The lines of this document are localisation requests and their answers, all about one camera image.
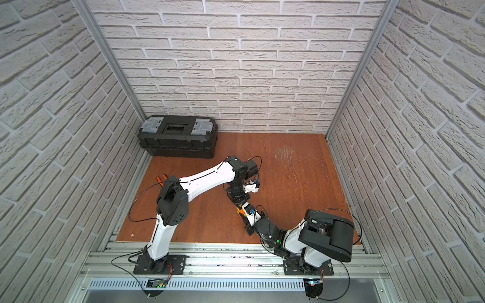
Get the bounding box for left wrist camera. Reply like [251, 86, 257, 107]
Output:
[243, 179, 260, 193]

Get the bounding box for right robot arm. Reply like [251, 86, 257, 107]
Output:
[238, 205, 355, 275]

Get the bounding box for orange handled pliers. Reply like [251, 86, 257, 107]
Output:
[155, 174, 167, 186]

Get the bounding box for black plastic toolbox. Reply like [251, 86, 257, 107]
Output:
[138, 115, 218, 159]

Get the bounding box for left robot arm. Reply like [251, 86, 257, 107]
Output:
[137, 156, 262, 274]

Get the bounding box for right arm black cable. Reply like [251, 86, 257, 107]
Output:
[321, 207, 363, 247]

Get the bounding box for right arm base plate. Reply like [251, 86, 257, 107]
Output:
[283, 256, 334, 276]

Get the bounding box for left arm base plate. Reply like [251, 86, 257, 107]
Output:
[133, 254, 188, 275]

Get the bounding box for aluminium rail frame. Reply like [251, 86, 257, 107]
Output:
[68, 242, 398, 302]

